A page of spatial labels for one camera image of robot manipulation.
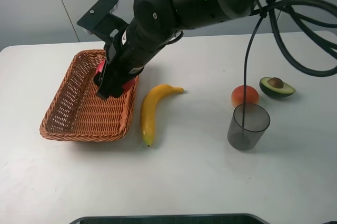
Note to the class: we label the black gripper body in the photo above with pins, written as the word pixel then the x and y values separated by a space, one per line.
pixel 133 49

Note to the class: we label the red item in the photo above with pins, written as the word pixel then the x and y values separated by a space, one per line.
pixel 98 72

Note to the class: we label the woven orange wicker basket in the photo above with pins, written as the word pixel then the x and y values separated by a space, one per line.
pixel 77 114

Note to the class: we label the smoky grey plastic cup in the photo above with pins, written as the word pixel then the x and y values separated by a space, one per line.
pixel 248 124

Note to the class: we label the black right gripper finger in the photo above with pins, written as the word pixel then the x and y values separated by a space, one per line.
pixel 117 85

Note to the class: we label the halved avocado with pit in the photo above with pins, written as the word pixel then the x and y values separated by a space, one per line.
pixel 275 87

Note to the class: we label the yellow banana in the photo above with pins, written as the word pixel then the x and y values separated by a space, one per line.
pixel 148 109

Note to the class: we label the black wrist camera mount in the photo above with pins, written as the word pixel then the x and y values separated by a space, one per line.
pixel 100 20

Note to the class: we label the orange tomato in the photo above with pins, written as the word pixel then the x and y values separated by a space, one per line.
pixel 237 96

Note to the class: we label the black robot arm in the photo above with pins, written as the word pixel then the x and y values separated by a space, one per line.
pixel 157 23

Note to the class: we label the dark device at bottom edge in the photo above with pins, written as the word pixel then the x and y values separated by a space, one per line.
pixel 240 218

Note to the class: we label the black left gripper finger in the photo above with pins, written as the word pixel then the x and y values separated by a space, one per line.
pixel 108 68

